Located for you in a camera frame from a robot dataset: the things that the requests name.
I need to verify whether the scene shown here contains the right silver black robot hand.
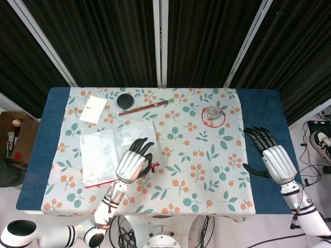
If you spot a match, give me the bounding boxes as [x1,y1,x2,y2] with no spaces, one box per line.
[243,127,297,184]

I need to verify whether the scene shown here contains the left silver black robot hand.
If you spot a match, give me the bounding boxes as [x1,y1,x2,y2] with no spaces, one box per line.
[115,137,156,184]

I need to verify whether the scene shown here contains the silver white robot base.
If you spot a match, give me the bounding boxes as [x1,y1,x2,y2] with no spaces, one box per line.
[124,215,215,248]

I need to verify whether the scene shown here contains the black white sneaker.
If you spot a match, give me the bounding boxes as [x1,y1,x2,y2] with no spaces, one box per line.
[309,130,331,164]

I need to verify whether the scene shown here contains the black box pink sticker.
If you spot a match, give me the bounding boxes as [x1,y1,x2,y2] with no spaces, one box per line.
[307,119,331,135]

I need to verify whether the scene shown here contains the brown wooden chopstick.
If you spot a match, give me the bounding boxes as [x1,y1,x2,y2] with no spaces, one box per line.
[118,100,170,117]

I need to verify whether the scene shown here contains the blue table cover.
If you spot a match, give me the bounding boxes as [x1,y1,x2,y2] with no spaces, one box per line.
[16,87,303,215]

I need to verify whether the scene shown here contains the black round lid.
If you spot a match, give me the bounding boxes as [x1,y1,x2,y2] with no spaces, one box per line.
[116,94,134,109]

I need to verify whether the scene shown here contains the white paper card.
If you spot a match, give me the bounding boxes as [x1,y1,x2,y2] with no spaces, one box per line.
[79,96,108,124]

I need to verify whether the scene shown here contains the floral orange green tablecloth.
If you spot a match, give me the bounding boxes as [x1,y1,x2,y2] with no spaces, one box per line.
[41,87,257,223]

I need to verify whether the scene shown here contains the clear jar of paper clips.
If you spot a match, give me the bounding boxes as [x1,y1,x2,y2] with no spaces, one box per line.
[205,106,220,124]

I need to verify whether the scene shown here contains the brown cardboard box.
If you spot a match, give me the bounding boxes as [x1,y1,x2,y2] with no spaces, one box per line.
[0,111,40,166]

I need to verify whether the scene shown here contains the black pleated curtain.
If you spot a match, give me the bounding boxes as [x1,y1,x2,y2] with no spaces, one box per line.
[0,0,331,125]

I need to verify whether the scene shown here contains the black floor cables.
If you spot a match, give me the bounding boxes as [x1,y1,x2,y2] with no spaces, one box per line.
[297,121,331,188]

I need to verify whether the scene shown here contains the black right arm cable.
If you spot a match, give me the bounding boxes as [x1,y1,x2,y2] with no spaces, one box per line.
[289,182,305,230]

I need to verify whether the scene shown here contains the black cable bundle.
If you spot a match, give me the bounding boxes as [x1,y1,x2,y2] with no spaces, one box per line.
[110,215,138,248]

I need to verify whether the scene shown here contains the white slanted frame post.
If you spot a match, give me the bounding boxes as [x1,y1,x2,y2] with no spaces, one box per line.
[6,0,78,87]
[223,0,275,87]

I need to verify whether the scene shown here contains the white upright frame post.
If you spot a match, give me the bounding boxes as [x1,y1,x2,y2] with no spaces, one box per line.
[152,0,169,88]

